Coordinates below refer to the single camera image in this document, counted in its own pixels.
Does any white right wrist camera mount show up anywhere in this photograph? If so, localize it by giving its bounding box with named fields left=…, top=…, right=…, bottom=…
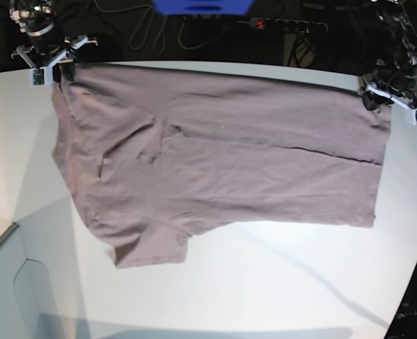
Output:
left=11, top=35, right=98, bottom=88

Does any black power strip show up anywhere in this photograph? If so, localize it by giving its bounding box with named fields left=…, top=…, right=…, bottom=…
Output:
left=249, top=18, right=329, bottom=34

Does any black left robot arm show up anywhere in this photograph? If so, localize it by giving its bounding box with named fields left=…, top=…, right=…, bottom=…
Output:
left=358, top=1, right=417, bottom=113

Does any blue plastic box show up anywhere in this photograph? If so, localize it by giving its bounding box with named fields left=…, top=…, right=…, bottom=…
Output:
left=153, top=0, right=254, bottom=16

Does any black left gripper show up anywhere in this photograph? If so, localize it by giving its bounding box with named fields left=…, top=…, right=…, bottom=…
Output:
left=360, top=61, right=417, bottom=112

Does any white loose cable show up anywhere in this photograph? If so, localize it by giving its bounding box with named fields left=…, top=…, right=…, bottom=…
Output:
left=129, top=13, right=230, bottom=51

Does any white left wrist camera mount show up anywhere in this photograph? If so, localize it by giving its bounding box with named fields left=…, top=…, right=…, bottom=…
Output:
left=359, top=83, right=417, bottom=125

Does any mauve grey t-shirt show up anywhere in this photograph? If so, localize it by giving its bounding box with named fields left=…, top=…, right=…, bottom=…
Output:
left=52, top=65, right=392, bottom=268

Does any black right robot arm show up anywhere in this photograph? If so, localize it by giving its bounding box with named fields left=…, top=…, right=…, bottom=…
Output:
left=9, top=1, right=84, bottom=86

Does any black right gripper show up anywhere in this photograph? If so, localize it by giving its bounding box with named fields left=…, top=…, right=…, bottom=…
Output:
left=26, top=30, right=76, bottom=83

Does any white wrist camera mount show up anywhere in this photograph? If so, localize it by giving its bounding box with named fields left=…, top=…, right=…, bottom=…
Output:
left=359, top=83, right=417, bottom=125
left=11, top=35, right=98, bottom=88

